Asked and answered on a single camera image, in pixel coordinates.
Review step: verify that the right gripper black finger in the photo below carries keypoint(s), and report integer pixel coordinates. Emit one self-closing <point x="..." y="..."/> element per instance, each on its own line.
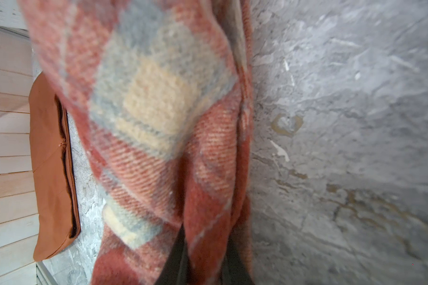
<point x="233" y="271"/>

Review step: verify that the rust brown skirt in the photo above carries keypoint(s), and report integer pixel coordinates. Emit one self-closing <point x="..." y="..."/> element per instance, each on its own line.
<point x="52" y="167"/>

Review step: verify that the red plaid skirt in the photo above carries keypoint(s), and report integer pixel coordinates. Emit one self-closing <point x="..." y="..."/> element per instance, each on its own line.
<point x="161" y="95"/>

